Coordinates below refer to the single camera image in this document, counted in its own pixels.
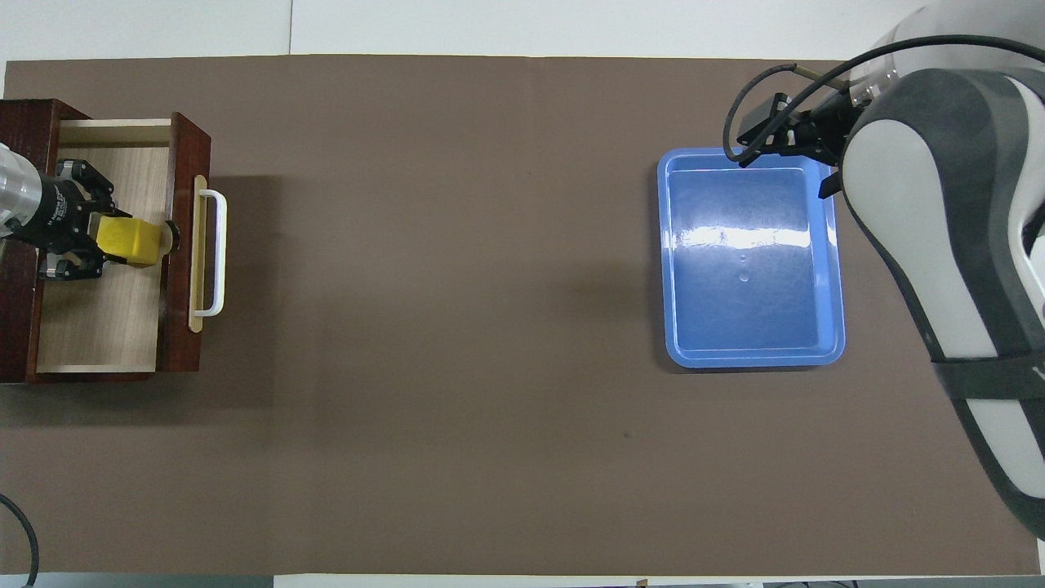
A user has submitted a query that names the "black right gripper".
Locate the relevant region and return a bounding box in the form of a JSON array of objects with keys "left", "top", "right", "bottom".
[{"left": 737, "top": 90, "right": 858, "bottom": 197}]

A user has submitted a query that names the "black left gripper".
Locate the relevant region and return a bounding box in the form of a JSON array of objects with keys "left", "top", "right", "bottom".
[{"left": 16, "top": 162, "right": 131, "bottom": 283}]

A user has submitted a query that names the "yellow block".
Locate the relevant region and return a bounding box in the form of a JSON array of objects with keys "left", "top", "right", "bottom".
[{"left": 96, "top": 216, "right": 162, "bottom": 269}]

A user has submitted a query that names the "dark wooden drawer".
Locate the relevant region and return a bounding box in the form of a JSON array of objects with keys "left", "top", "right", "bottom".
[{"left": 29, "top": 113, "right": 211, "bottom": 383}]

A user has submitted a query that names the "white drawer handle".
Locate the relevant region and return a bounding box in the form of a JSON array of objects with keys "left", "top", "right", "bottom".
[{"left": 194, "top": 189, "right": 227, "bottom": 318}]

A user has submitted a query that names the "blue plastic tray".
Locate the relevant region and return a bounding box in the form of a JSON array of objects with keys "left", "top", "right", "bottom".
[{"left": 657, "top": 146, "right": 847, "bottom": 370}]

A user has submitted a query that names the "brown table mat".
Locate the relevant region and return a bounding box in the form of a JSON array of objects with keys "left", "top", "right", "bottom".
[{"left": 0, "top": 55, "right": 1034, "bottom": 577}]

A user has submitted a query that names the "beige handle backplate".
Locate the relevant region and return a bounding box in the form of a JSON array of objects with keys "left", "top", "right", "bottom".
[{"left": 189, "top": 175, "right": 207, "bottom": 333}]

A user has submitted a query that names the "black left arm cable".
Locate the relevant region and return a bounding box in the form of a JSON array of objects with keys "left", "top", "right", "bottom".
[{"left": 0, "top": 492, "right": 40, "bottom": 588}]

